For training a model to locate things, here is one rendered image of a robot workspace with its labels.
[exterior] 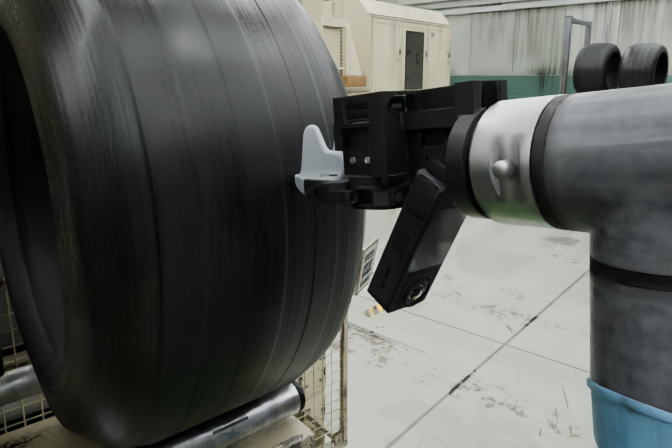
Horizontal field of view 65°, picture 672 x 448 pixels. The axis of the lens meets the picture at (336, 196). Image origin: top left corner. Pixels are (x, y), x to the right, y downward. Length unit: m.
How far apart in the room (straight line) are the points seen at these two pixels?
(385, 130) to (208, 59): 0.20
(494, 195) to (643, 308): 0.09
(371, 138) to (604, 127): 0.15
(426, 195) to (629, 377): 0.15
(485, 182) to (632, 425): 0.14
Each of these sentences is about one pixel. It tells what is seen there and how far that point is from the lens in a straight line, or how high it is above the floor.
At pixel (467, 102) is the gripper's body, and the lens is 0.33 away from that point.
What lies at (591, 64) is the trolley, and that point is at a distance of 5.76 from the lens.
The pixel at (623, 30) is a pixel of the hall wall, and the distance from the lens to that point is 11.64.
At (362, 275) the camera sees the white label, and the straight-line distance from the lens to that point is 0.60.
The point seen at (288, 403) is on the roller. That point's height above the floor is 0.91.
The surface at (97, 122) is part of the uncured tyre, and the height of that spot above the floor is 1.30.
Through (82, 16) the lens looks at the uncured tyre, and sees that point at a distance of 0.50.
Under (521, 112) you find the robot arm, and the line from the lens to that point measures 0.31.
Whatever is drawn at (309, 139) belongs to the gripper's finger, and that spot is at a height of 1.28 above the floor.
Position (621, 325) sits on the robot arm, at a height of 1.22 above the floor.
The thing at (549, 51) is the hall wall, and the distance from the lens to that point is 11.99.
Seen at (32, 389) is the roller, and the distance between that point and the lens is 0.93.
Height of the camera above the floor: 1.33
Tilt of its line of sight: 12 degrees down
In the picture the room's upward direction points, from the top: straight up
